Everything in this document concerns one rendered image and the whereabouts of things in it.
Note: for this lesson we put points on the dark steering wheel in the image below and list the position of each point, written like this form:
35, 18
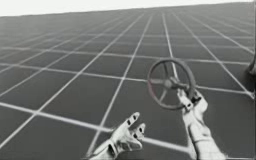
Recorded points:
171, 83

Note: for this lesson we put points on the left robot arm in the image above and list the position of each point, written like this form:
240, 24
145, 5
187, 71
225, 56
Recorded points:
102, 151

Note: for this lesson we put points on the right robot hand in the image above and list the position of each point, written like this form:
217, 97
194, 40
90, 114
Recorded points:
194, 111

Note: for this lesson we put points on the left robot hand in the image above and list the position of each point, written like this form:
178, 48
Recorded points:
124, 137

